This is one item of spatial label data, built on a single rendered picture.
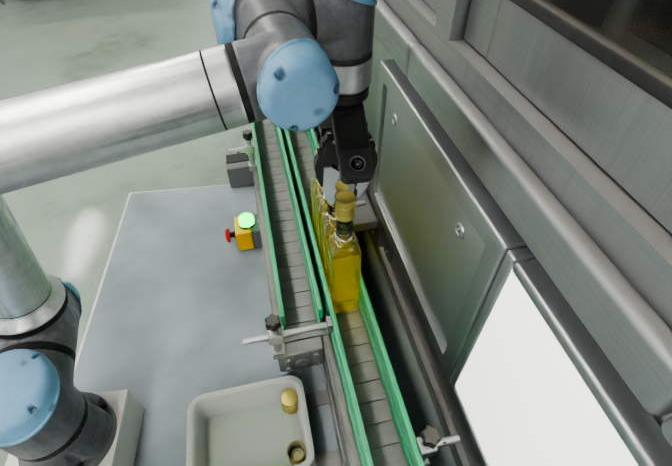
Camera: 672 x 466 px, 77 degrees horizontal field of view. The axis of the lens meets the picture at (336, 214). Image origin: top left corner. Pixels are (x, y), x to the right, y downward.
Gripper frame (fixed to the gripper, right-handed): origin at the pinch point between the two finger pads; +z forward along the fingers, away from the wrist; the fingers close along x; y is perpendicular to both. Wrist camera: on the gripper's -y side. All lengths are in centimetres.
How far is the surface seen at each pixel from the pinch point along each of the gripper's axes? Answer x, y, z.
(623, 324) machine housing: -12.5, -38.5, -19.3
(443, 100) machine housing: -12.6, -3.5, -19.0
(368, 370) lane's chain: -1.0, -16.4, 30.6
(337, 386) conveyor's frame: 5.6, -18.1, 30.7
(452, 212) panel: -12.3, -12.9, -6.7
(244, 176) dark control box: 19, 58, 39
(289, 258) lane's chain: 9.9, 14.5, 30.5
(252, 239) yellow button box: 19, 31, 39
